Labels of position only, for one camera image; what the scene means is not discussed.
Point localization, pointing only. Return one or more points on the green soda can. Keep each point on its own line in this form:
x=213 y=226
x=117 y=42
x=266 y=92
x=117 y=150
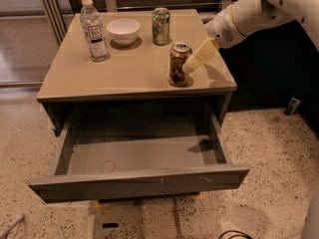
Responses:
x=160 y=25

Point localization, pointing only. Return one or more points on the white ceramic bowl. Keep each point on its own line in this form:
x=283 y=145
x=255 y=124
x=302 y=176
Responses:
x=123 y=31

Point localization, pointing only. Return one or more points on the grey rod on floor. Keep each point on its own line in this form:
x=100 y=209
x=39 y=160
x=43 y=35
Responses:
x=12 y=226

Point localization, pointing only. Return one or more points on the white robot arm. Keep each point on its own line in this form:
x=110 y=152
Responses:
x=241 y=19

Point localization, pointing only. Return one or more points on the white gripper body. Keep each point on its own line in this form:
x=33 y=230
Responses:
x=221 y=30

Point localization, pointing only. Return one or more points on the grey cabinet with tan top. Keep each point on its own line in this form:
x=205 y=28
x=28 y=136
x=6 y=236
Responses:
x=138 y=71

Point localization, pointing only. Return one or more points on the open grey top drawer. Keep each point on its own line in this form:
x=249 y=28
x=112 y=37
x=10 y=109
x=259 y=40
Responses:
x=106 y=159

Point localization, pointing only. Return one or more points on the clear plastic water bottle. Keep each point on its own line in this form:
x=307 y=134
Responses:
x=93 y=29

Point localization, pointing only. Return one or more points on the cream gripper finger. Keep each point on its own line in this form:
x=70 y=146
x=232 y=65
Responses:
x=204 y=52

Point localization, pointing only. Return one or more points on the small dark floor object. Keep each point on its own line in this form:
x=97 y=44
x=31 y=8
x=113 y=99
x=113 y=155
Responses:
x=292 y=106

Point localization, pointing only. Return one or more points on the orange soda can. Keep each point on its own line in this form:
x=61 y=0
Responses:
x=178 y=54

